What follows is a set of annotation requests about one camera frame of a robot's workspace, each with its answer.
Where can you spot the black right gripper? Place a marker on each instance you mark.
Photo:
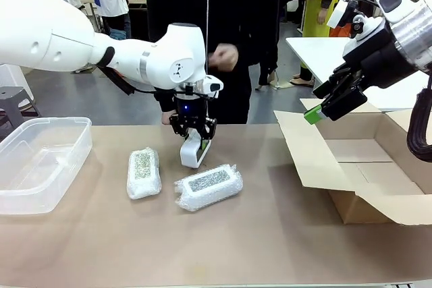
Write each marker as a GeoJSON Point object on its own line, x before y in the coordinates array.
{"type": "Point", "coordinates": [381, 65]}

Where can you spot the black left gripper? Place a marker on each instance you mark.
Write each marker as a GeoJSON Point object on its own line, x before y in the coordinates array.
{"type": "Point", "coordinates": [189, 111]}

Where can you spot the white unwrapped clock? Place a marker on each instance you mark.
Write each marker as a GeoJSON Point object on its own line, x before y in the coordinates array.
{"type": "Point", "coordinates": [189, 153]}

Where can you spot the small bubble-wrapped clock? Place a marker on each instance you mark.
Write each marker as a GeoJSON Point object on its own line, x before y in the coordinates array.
{"type": "Point", "coordinates": [143, 173]}

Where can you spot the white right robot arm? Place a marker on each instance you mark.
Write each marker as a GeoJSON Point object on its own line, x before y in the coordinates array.
{"type": "Point", "coordinates": [411, 25]}

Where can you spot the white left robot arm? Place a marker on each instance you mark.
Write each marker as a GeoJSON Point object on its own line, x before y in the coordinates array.
{"type": "Point", "coordinates": [60, 42]}

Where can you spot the large bubble-wrapped clock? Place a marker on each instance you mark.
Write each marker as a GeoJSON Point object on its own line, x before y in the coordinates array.
{"type": "Point", "coordinates": [209, 187]}

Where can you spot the person's right hand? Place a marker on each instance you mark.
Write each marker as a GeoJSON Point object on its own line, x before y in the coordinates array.
{"type": "Point", "coordinates": [166, 118]}

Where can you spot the person's left hand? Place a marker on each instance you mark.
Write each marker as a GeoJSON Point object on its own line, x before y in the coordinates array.
{"type": "Point", "coordinates": [224, 57]}

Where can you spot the white background table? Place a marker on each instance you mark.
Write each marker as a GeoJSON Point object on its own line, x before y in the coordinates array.
{"type": "Point", "coordinates": [324, 58]}

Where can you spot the person in orange trousers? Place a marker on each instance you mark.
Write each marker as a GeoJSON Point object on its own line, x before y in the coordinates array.
{"type": "Point", "coordinates": [337, 30]}

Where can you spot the open cardboard box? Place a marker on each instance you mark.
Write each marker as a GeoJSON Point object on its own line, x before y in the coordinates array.
{"type": "Point", "coordinates": [354, 173]}

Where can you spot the person in yellow apron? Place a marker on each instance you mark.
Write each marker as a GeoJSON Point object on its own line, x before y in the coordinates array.
{"type": "Point", "coordinates": [315, 15]}

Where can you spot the person in black hoodie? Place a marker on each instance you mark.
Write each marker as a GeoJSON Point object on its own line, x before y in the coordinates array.
{"type": "Point", "coordinates": [236, 8]}

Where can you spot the clear plastic container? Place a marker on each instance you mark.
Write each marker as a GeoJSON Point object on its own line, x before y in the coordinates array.
{"type": "Point", "coordinates": [40, 166]}

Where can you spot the grey metal stool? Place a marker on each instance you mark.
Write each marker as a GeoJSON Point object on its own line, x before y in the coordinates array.
{"type": "Point", "coordinates": [15, 102]}

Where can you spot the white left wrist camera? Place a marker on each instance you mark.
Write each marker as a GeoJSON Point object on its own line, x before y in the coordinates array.
{"type": "Point", "coordinates": [212, 85]}

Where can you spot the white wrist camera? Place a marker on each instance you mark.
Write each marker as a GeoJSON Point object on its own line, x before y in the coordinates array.
{"type": "Point", "coordinates": [212, 85]}
{"type": "Point", "coordinates": [341, 15]}

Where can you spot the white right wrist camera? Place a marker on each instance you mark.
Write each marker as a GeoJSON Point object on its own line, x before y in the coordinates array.
{"type": "Point", "coordinates": [341, 15]}

